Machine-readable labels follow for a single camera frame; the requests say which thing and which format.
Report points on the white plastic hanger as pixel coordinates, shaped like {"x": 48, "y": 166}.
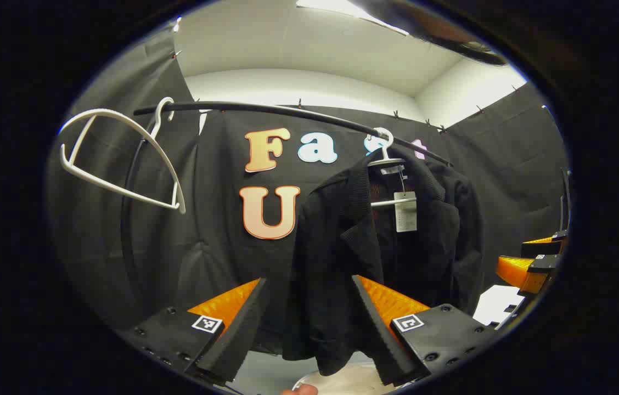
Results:
{"x": 103, "y": 112}
{"x": 386, "y": 162}

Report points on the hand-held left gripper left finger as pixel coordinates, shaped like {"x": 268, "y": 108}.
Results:
{"x": 238, "y": 340}

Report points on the row of small cloth clips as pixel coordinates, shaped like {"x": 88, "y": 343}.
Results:
{"x": 396, "y": 115}

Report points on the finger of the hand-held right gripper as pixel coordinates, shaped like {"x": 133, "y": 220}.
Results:
{"x": 545, "y": 248}
{"x": 518, "y": 271}

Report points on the black fuzzy jacket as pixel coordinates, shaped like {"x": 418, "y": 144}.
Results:
{"x": 331, "y": 247}

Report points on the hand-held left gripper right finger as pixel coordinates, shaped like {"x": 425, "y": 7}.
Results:
{"x": 378, "y": 340}

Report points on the black metal clothes rack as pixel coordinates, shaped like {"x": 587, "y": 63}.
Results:
{"x": 265, "y": 107}

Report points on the dark brown blurred object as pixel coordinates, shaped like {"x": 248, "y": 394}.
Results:
{"x": 430, "y": 30}

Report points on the white garment tag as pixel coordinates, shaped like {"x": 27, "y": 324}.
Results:
{"x": 405, "y": 214}

